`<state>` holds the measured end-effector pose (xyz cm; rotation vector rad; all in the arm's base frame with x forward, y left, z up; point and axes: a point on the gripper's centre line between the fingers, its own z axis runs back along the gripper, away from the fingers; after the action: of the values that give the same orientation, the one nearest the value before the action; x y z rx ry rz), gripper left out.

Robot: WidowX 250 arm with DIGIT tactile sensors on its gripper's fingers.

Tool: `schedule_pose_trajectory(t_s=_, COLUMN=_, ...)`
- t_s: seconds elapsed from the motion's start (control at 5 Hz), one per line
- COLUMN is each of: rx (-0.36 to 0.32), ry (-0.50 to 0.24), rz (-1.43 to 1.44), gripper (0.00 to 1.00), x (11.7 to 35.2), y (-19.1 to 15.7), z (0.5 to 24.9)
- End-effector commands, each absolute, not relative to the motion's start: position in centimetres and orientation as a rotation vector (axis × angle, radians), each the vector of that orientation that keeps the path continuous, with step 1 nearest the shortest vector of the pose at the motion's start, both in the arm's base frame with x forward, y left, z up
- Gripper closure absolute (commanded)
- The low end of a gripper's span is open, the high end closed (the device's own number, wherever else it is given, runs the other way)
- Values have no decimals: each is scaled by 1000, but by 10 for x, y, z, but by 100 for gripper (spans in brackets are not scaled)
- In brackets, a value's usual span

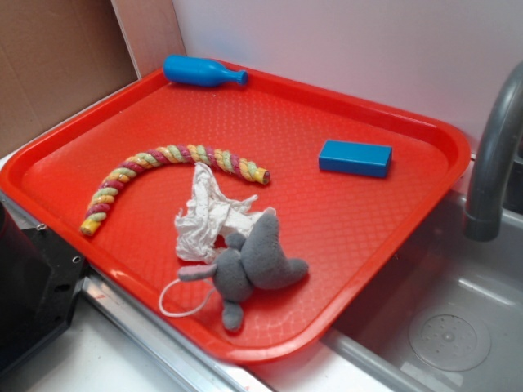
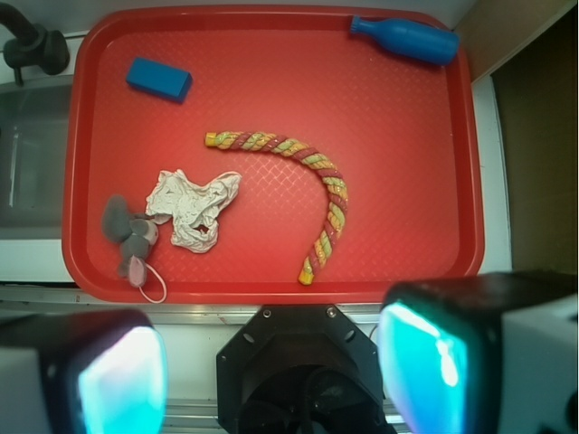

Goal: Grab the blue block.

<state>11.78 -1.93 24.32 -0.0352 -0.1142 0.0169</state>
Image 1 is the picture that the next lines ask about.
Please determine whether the red plastic tray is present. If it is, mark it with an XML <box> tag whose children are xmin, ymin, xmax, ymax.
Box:
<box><xmin>1</xmin><ymin>70</ymin><xmax>470</xmax><ymax>364</ymax></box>

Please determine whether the blue toy bottle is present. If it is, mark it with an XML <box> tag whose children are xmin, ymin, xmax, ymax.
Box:
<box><xmin>163</xmin><ymin>55</ymin><xmax>248</xmax><ymax>87</ymax></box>

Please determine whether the grey plastic sink basin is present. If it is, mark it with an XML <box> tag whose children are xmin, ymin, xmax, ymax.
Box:
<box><xmin>323</xmin><ymin>194</ymin><xmax>522</xmax><ymax>391</ymax></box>

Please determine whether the grey plush elephant toy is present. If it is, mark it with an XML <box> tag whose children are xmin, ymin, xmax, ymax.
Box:
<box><xmin>159</xmin><ymin>213</ymin><xmax>309</xmax><ymax>332</ymax></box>

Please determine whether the crumpled white paper towel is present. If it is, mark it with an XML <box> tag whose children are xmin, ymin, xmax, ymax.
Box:
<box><xmin>174</xmin><ymin>163</ymin><xmax>263</xmax><ymax>264</ymax></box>

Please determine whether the grey sink faucet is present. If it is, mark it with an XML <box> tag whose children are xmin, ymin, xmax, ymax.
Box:
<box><xmin>463</xmin><ymin>64</ymin><xmax>522</xmax><ymax>242</ymax></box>

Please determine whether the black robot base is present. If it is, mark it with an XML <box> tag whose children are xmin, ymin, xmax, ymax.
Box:
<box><xmin>1</xmin><ymin>206</ymin><xmax>87</xmax><ymax>376</ymax></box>

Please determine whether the blue rectangular block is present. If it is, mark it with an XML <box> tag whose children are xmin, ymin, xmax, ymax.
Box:
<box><xmin>319</xmin><ymin>140</ymin><xmax>392</xmax><ymax>178</ymax></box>

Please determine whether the brown cardboard panel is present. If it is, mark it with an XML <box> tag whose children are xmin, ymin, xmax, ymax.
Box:
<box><xmin>1</xmin><ymin>1</ymin><xmax>136</xmax><ymax>156</ymax></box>

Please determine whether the multicolour braided rope toy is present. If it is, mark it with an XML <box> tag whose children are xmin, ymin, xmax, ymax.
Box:
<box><xmin>79</xmin><ymin>145</ymin><xmax>271</xmax><ymax>237</ymax></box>

